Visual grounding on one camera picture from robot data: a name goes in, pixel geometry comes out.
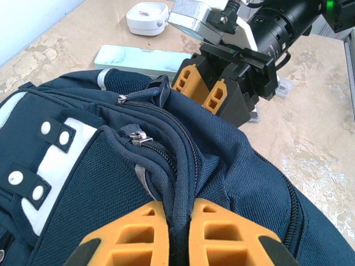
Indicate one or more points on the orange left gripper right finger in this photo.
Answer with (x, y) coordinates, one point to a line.
(199, 221)

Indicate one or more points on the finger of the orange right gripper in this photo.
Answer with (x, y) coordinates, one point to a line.
(219, 88)
(198, 86)

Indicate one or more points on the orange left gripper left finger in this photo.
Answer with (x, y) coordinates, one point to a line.
(108, 236)

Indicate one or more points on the navy blue backpack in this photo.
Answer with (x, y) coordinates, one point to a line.
(111, 171)

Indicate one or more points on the pale green pencil case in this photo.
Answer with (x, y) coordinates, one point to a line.
(133, 59)

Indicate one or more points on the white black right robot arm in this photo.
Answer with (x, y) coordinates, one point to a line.
(291, 22)

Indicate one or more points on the clear plastic packet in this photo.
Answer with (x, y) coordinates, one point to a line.
(285, 88)

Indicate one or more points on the white round container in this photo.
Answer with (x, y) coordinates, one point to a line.
(145, 16)

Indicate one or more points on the aluminium table frame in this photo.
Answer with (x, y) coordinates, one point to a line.
(350, 72)

